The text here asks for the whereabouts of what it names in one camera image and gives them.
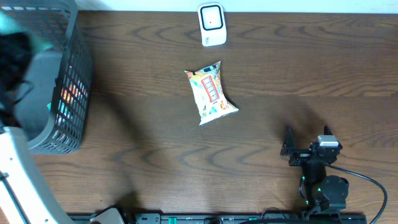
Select large orange wipes pack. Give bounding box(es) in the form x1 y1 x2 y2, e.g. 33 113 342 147
185 61 239 126

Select teal snack wrapper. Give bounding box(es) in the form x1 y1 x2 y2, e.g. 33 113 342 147
1 12 53 54

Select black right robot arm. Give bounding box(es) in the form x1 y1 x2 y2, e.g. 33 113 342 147
280 126 349 220

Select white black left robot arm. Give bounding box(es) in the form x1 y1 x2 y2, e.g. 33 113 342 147
1 32 72 224

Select white barcode scanner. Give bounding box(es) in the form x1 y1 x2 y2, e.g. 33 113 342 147
197 2 227 47

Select grey plastic mesh basket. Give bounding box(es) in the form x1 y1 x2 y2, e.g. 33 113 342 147
1 0 93 154

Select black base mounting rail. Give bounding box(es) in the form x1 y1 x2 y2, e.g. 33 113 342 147
126 211 367 224

